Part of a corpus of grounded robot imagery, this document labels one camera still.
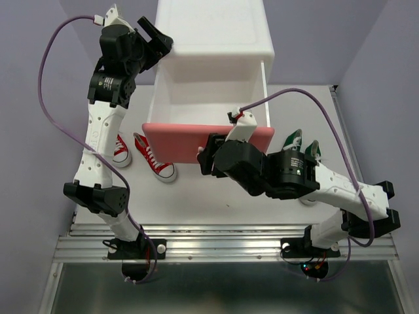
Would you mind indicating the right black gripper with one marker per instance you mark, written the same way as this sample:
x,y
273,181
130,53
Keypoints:
x,y
205,157

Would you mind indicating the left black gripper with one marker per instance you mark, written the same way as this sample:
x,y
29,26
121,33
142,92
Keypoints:
x,y
161,41

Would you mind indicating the pink drawer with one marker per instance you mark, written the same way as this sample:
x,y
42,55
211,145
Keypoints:
x,y
192,101

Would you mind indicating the green sneaker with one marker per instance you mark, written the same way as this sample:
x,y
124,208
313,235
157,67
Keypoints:
x,y
314,150
293,141

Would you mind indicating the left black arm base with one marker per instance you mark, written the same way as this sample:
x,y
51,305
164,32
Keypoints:
x,y
138,257

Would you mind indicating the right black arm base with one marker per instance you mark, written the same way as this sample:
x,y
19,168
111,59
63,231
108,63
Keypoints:
x,y
313,262

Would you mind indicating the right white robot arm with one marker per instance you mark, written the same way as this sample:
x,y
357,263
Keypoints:
x,y
363,210

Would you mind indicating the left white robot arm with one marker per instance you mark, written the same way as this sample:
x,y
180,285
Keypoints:
x,y
92,187

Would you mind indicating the red sneaker near cabinet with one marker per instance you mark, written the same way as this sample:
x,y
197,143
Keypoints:
x,y
164,172

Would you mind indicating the white shoe cabinet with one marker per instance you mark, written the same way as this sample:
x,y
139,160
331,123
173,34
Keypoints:
x,y
226,41

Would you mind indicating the red sneaker far left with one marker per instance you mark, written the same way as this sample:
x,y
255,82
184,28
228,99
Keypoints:
x,y
121,156

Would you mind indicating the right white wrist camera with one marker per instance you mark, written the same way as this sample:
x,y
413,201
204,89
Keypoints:
x,y
244,125

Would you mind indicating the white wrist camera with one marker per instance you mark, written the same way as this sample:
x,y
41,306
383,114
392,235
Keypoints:
x,y
244,125
112,17

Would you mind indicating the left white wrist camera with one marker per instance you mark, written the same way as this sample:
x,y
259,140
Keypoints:
x,y
112,17

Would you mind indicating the aluminium mounting rail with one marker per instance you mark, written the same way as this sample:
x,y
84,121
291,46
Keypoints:
x,y
186,243

